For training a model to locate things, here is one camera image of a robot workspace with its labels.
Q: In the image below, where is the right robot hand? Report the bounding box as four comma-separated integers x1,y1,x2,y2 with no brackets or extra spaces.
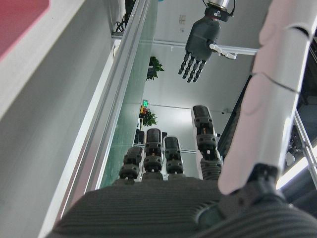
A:
44,0,317,238

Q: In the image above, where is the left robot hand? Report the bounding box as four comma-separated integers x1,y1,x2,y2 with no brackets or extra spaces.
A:
177,17,237,84

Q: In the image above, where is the pink plastic box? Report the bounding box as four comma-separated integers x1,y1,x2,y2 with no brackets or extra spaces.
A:
0,0,50,61

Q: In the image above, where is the large green plant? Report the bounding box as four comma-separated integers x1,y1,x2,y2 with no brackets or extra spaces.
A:
145,56,165,81

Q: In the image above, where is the small green plant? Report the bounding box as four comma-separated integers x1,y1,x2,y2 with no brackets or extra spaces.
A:
142,110,159,127

